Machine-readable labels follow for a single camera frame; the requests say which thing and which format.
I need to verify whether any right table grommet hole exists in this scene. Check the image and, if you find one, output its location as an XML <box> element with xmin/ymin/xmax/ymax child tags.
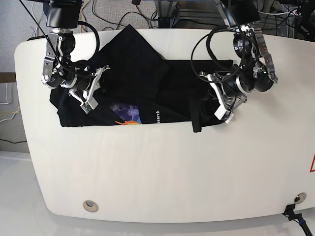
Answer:
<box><xmin>294</xmin><ymin>192</ymin><xmax>307</xmax><ymax>204</ymax></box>

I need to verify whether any aluminium frame post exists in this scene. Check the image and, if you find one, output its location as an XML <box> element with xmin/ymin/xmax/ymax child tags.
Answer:
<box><xmin>154</xmin><ymin>0</ymin><xmax>180</xmax><ymax>29</ymax></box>

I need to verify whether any black clamp with cable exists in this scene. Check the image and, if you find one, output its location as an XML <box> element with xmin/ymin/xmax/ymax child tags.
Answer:
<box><xmin>283</xmin><ymin>204</ymin><xmax>313</xmax><ymax>236</ymax></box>

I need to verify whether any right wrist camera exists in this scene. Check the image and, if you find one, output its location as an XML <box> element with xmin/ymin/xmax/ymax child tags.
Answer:
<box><xmin>80</xmin><ymin>97</ymin><xmax>98</xmax><ymax>114</ymax></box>

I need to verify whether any yellow floor cable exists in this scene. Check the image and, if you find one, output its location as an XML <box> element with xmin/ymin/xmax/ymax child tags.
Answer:
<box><xmin>79</xmin><ymin>0</ymin><xmax>92</xmax><ymax>33</ymax></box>

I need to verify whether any table grommet hole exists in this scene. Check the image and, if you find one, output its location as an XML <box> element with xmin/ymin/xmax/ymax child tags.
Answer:
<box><xmin>294</xmin><ymin>192</ymin><xmax>307</xmax><ymax>204</ymax></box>
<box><xmin>83</xmin><ymin>200</ymin><xmax>99</xmax><ymax>213</ymax></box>

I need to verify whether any white floor cable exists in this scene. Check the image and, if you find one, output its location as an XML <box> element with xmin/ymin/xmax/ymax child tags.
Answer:
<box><xmin>31</xmin><ymin>0</ymin><xmax>40</xmax><ymax>37</ymax></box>

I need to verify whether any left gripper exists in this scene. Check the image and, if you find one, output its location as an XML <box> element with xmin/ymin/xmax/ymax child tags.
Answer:
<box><xmin>199</xmin><ymin>72</ymin><xmax>248</xmax><ymax>113</ymax></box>

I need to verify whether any red warning triangle sticker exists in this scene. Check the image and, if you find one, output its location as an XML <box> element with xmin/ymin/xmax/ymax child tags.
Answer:
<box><xmin>310</xmin><ymin>155</ymin><xmax>315</xmax><ymax>173</ymax></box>

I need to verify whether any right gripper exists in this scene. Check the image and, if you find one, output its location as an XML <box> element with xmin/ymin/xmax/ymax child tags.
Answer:
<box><xmin>68</xmin><ymin>65</ymin><xmax>111</xmax><ymax>105</ymax></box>

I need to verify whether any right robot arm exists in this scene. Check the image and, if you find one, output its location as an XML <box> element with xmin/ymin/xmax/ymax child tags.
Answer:
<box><xmin>42</xmin><ymin>0</ymin><xmax>110</xmax><ymax>113</ymax></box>

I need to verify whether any left table grommet hole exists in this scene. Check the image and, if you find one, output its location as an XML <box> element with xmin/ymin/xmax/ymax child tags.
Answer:
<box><xmin>83</xmin><ymin>200</ymin><xmax>99</xmax><ymax>213</ymax></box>

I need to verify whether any black T-shirt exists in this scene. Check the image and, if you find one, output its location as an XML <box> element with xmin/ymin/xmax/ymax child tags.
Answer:
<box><xmin>50</xmin><ymin>26</ymin><xmax>221</xmax><ymax>132</ymax></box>

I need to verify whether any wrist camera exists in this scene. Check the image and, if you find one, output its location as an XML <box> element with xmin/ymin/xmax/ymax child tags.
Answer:
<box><xmin>80</xmin><ymin>97</ymin><xmax>98</xmax><ymax>114</ymax></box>
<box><xmin>214</xmin><ymin>105</ymin><xmax>234</xmax><ymax>123</ymax></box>

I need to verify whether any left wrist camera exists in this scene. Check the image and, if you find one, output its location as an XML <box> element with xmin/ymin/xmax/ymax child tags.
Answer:
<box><xmin>214</xmin><ymin>105</ymin><xmax>234</xmax><ymax>123</ymax></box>

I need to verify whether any black bar at table edge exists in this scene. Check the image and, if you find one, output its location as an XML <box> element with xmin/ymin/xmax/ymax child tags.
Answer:
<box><xmin>27</xmin><ymin>35</ymin><xmax>46</xmax><ymax>41</ymax></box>

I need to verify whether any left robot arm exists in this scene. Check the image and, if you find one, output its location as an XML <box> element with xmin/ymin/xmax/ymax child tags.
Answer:
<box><xmin>197</xmin><ymin>0</ymin><xmax>278</xmax><ymax>122</ymax></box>

